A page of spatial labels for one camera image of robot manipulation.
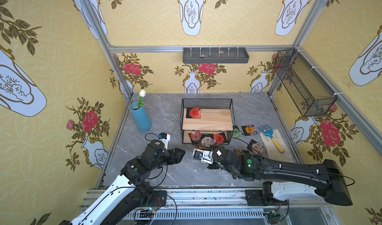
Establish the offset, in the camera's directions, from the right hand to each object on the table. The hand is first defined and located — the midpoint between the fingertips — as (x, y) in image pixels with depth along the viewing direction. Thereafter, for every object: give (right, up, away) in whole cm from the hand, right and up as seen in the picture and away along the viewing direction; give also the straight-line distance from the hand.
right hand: (201, 152), depth 71 cm
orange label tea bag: (+34, +6, +29) cm, 45 cm away
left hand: (-11, -2, +3) cm, 12 cm away
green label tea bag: (+25, +5, +26) cm, 36 cm away
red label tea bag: (-4, +18, +17) cm, 25 cm away
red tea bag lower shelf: (+13, +2, +23) cm, 26 cm away
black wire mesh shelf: (+4, +16, +16) cm, 23 cm away
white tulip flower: (-32, +29, +10) cm, 44 cm away
